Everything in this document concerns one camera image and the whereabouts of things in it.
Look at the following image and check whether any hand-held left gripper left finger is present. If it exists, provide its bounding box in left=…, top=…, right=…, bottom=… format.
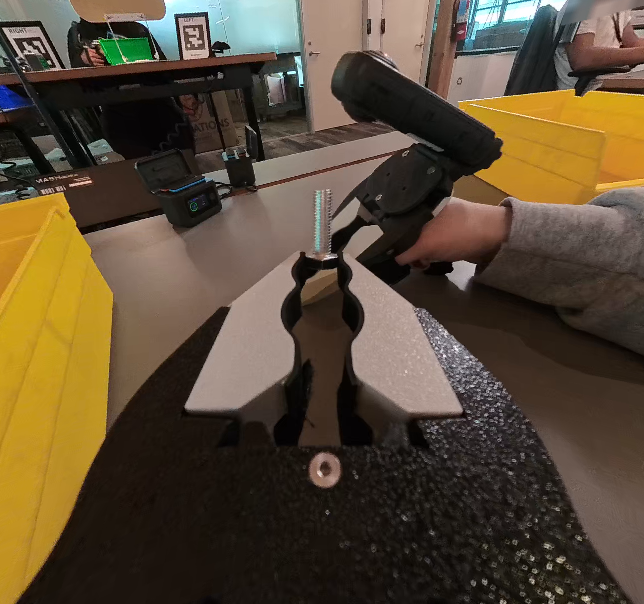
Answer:
left=184, top=251, right=315, bottom=448

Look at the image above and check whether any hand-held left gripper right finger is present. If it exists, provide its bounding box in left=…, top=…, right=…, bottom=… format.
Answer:
left=336, top=252, right=465, bottom=446

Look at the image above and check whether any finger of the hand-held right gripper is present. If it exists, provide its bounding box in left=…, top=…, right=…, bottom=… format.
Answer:
left=301, top=269, right=348, bottom=307

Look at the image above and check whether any silver bolt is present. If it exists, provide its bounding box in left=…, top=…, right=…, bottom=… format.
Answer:
left=303, top=189, right=347, bottom=272

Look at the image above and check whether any person's right forearm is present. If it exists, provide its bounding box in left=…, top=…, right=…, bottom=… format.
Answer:
left=473, top=189, right=644, bottom=355

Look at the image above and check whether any person's right hand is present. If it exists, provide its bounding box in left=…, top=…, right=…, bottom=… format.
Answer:
left=395, top=197, right=511, bottom=270

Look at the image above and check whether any white recycling bin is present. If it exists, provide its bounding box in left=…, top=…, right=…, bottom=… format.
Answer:
left=447, top=51, right=519, bottom=107

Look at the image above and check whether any small black charger box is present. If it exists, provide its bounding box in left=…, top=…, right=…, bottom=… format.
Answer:
left=222, top=147, right=257, bottom=188

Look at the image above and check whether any yellow plastic bin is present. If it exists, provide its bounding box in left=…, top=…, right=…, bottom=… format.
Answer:
left=0, top=193, right=114, bottom=604
left=458, top=88, right=644, bottom=206

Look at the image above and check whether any black battery charging case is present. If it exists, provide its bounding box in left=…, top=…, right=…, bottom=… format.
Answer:
left=135, top=149, right=223, bottom=227

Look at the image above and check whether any white door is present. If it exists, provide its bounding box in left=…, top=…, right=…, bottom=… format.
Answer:
left=298, top=0, right=367, bottom=134
left=366, top=0, right=438, bottom=87

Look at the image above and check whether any red fire extinguisher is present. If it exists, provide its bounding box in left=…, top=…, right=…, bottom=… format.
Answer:
left=451, top=0, right=471, bottom=41

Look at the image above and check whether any black office chair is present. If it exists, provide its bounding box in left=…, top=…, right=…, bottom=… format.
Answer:
left=504, top=4, right=561, bottom=97

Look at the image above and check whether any brown paper bag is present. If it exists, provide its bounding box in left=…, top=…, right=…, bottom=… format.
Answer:
left=194, top=92, right=237, bottom=154

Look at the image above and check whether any black cardboard box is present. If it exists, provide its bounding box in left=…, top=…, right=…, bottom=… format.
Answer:
left=35, top=161, right=169, bottom=230

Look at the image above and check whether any black framed tag sign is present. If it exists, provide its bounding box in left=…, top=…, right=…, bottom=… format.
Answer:
left=0, top=20, right=66, bottom=71
left=174, top=12, right=212, bottom=60

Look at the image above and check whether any green plastic bin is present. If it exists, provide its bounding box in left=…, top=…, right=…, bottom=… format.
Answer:
left=98, top=37, right=153, bottom=65

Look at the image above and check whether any wooden post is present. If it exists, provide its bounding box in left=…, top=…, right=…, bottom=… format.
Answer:
left=427, top=0, right=464, bottom=101

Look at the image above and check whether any brown desk black frame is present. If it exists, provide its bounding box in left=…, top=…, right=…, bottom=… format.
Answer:
left=0, top=52, right=277, bottom=172

